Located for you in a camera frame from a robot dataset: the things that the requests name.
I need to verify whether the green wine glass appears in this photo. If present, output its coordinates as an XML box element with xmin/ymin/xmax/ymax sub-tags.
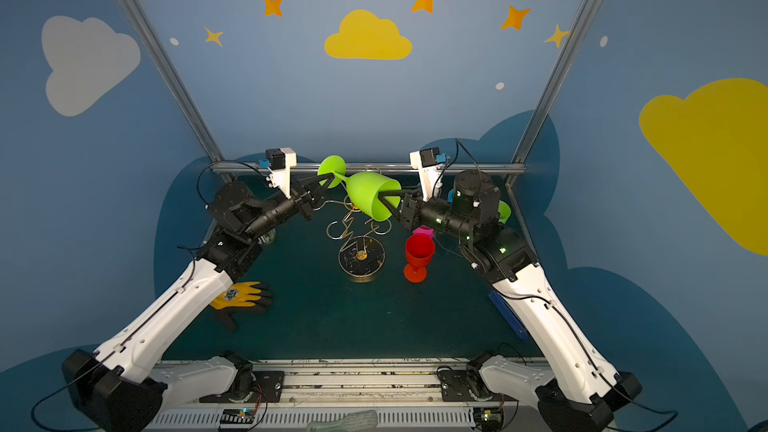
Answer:
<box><xmin>498</xmin><ymin>201</ymin><xmax>512</xmax><ymax>224</ymax></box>
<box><xmin>317</xmin><ymin>155</ymin><xmax>402</xmax><ymax>221</ymax></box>

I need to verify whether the red wine glass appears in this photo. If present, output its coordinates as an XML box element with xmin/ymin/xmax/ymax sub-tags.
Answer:
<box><xmin>404</xmin><ymin>234</ymin><xmax>436</xmax><ymax>283</ymax></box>

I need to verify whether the pink wine glass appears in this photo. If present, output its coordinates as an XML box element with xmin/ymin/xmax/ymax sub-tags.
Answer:
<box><xmin>413</xmin><ymin>226</ymin><xmax>435</xmax><ymax>239</ymax></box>

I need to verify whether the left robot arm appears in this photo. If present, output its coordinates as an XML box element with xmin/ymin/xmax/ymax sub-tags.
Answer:
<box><xmin>62</xmin><ymin>173</ymin><xmax>338</xmax><ymax>431</ymax></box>

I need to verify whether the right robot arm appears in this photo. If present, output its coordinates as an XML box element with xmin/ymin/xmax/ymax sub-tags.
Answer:
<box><xmin>375</xmin><ymin>169</ymin><xmax>642</xmax><ymax>431</ymax></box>

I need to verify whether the silver tin can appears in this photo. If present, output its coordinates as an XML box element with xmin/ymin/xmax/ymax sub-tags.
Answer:
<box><xmin>258</xmin><ymin>229</ymin><xmax>276</xmax><ymax>245</ymax></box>

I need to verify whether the yellow black work glove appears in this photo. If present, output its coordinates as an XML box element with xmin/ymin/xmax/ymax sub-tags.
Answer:
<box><xmin>210</xmin><ymin>281</ymin><xmax>274</xmax><ymax>332</ymax></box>

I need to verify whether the blue stapler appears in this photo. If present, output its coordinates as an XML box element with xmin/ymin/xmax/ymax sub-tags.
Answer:
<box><xmin>488</xmin><ymin>291</ymin><xmax>529</xmax><ymax>340</ymax></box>

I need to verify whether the left circuit board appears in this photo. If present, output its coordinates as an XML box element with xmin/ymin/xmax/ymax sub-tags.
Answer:
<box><xmin>217</xmin><ymin>408</ymin><xmax>258</xmax><ymax>431</ymax></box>

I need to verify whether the circuit board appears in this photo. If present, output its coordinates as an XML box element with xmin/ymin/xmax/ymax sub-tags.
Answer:
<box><xmin>472</xmin><ymin>408</ymin><xmax>505</xmax><ymax>432</ymax></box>
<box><xmin>217</xmin><ymin>408</ymin><xmax>258</xmax><ymax>431</ymax></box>

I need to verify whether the right circuit board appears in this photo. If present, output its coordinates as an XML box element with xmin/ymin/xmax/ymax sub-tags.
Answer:
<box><xmin>472</xmin><ymin>408</ymin><xmax>505</xmax><ymax>432</ymax></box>

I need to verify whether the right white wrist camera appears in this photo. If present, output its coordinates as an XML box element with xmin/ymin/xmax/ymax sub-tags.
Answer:
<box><xmin>409</xmin><ymin>147</ymin><xmax>447</xmax><ymax>202</ymax></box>

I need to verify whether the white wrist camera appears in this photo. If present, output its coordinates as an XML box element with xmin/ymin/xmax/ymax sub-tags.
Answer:
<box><xmin>409</xmin><ymin>147</ymin><xmax>447</xmax><ymax>202</ymax></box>
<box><xmin>259</xmin><ymin>147</ymin><xmax>297</xmax><ymax>198</ymax></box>

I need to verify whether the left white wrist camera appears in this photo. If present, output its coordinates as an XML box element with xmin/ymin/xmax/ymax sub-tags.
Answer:
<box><xmin>259</xmin><ymin>147</ymin><xmax>297</xmax><ymax>198</ymax></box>

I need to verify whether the gold wire glass rack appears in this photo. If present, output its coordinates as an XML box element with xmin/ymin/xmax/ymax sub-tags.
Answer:
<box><xmin>326</xmin><ymin>194</ymin><xmax>391</xmax><ymax>283</ymax></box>

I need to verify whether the back frame bar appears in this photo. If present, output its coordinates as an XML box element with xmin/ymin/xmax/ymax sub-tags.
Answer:
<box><xmin>212</xmin><ymin>161</ymin><xmax>526</xmax><ymax>176</ymax></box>

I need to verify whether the aluminium rail base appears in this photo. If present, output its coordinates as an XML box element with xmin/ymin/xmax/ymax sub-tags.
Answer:
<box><xmin>95</xmin><ymin>358</ymin><xmax>619</xmax><ymax>432</ymax></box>

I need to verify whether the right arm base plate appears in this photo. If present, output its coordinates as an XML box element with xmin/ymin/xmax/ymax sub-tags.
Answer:
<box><xmin>435</xmin><ymin>367</ymin><xmax>502</xmax><ymax>402</ymax></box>

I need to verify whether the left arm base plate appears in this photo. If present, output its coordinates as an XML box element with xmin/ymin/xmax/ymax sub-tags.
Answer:
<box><xmin>199</xmin><ymin>370</ymin><xmax>285</xmax><ymax>403</ymax></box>

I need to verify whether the left frame post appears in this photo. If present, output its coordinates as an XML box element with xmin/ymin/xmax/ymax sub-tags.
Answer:
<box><xmin>117</xmin><ymin>0</ymin><xmax>225</xmax><ymax>163</ymax></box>

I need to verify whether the frame post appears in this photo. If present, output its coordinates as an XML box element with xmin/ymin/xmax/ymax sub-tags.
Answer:
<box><xmin>117</xmin><ymin>0</ymin><xmax>225</xmax><ymax>163</ymax></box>
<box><xmin>505</xmin><ymin>0</ymin><xmax>604</xmax><ymax>191</ymax></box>

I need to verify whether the right frame post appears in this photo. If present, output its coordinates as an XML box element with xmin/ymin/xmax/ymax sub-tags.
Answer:
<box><xmin>505</xmin><ymin>0</ymin><xmax>604</xmax><ymax>191</ymax></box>

